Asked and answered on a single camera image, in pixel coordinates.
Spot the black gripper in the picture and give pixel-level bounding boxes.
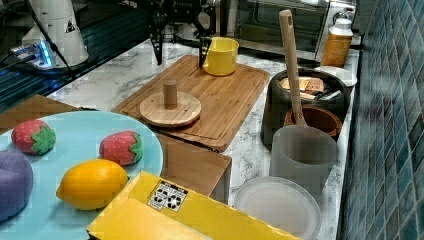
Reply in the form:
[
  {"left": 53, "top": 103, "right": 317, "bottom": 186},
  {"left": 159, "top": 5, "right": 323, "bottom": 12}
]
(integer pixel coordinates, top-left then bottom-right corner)
[{"left": 143, "top": 0, "right": 216, "bottom": 68}]

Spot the round wooden lid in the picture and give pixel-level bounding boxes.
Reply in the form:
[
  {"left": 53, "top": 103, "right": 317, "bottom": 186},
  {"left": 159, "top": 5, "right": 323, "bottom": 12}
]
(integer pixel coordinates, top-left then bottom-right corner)
[{"left": 139, "top": 80, "right": 202, "bottom": 128}]

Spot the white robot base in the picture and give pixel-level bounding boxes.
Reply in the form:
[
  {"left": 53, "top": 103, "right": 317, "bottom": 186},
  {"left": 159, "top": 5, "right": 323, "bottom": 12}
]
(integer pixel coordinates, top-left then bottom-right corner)
[{"left": 11, "top": 0, "right": 98, "bottom": 71}]

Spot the bamboo cutting board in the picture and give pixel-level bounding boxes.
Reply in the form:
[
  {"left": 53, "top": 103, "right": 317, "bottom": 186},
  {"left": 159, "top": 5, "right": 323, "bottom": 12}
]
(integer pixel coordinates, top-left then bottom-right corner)
[{"left": 114, "top": 55, "right": 270, "bottom": 152}]

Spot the yellow measuring cup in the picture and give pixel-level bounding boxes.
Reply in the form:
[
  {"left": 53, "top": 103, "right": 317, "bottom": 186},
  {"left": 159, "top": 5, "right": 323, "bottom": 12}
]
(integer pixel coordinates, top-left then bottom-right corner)
[{"left": 202, "top": 37, "right": 239, "bottom": 76}]

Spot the stainless toaster oven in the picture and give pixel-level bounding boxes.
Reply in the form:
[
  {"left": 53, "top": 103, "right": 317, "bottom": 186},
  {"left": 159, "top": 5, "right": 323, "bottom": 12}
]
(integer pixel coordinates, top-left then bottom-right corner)
[{"left": 217, "top": 0, "right": 357, "bottom": 61}]

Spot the lower toy strawberry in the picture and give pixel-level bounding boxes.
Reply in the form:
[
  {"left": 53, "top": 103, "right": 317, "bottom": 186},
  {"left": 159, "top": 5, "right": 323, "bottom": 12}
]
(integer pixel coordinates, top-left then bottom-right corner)
[{"left": 99, "top": 131, "right": 143, "bottom": 166}]

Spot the toy strawberry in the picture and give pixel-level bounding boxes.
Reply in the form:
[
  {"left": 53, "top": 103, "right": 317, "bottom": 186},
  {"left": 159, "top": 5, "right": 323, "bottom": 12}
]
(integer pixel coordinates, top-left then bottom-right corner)
[
  {"left": 11, "top": 119, "right": 56, "bottom": 155},
  {"left": 99, "top": 131, "right": 143, "bottom": 166}
]

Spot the light blue plate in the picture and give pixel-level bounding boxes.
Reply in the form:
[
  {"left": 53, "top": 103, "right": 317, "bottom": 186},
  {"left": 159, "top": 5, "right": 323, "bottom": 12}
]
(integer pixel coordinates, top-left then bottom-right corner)
[{"left": 1, "top": 111, "right": 163, "bottom": 240}]

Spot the black bowl with packets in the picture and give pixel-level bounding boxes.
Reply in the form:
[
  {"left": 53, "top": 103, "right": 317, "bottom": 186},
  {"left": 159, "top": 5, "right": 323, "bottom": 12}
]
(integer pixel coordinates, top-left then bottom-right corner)
[{"left": 260, "top": 68, "right": 350, "bottom": 150}]

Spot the brown wooden mortar cup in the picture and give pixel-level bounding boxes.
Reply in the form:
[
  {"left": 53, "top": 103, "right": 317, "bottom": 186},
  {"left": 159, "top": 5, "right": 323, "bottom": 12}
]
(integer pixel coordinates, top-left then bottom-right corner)
[{"left": 281, "top": 105, "right": 342, "bottom": 141}]

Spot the orange bottle white cap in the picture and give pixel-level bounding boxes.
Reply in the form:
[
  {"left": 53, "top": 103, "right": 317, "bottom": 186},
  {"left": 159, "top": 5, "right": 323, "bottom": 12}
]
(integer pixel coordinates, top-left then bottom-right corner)
[{"left": 321, "top": 18, "right": 353, "bottom": 68}]

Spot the frosted plastic cup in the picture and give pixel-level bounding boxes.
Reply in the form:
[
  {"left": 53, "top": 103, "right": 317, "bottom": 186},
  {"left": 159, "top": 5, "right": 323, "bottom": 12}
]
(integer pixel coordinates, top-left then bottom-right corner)
[{"left": 269, "top": 125, "right": 338, "bottom": 198}]

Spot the yellow cereal box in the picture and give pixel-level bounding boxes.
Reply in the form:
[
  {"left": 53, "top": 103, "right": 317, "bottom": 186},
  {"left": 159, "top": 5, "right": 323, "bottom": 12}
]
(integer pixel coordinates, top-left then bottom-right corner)
[{"left": 87, "top": 171, "right": 301, "bottom": 240}]

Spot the yellow toy lemon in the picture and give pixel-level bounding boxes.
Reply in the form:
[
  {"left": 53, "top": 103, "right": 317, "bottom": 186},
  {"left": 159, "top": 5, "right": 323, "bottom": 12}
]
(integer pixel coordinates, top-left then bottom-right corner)
[{"left": 56, "top": 159, "right": 129, "bottom": 210}]

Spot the upper toy strawberry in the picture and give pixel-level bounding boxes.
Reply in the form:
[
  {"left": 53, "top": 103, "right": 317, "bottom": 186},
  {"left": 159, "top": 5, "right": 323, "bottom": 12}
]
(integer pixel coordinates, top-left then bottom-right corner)
[{"left": 11, "top": 119, "right": 56, "bottom": 155}]

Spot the purple toy fruit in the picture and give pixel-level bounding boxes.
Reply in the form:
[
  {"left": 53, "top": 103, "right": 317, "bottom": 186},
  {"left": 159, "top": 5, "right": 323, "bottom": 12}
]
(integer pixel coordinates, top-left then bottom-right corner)
[{"left": 0, "top": 150, "right": 33, "bottom": 221}]

